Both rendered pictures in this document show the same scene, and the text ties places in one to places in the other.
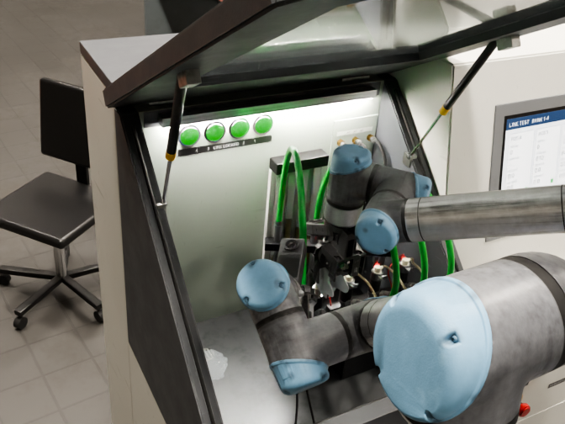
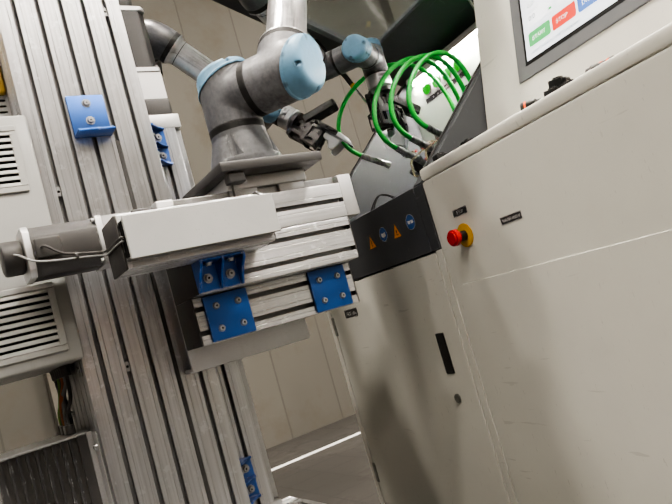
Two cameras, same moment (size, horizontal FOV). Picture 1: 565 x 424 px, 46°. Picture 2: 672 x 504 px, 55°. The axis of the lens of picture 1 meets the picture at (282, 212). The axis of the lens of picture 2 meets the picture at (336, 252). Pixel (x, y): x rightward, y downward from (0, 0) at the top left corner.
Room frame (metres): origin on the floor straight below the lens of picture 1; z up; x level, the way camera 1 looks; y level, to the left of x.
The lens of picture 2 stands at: (0.99, -2.02, 0.72)
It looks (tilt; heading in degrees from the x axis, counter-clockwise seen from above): 5 degrees up; 94
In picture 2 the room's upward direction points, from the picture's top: 16 degrees counter-clockwise
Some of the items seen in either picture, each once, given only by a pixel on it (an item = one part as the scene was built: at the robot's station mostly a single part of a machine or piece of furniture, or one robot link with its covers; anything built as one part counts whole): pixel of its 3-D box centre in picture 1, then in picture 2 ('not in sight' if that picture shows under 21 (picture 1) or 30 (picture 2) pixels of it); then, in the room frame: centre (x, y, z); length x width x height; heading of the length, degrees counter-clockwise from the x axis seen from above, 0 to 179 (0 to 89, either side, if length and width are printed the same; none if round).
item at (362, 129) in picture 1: (351, 174); not in sight; (1.52, -0.17, 1.20); 0.13 x 0.03 x 0.31; 121
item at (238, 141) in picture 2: not in sight; (243, 151); (0.78, -0.73, 1.09); 0.15 x 0.15 x 0.10
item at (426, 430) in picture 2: not in sight; (407, 395); (0.95, -0.22, 0.44); 0.65 x 0.02 x 0.68; 121
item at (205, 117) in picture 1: (275, 105); (452, 47); (1.40, 0.04, 1.43); 0.54 x 0.03 x 0.02; 121
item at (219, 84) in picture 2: not in sight; (231, 97); (0.79, -0.73, 1.20); 0.13 x 0.12 x 0.14; 161
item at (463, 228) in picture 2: (520, 406); (458, 236); (1.16, -0.63, 0.80); 0.05 x 0.04 x 0.05; 121
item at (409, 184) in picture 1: (397, 193); (354, 53); (1.08, -0.21, 1.41); 0.11 x 0.11 x 0.08; 71
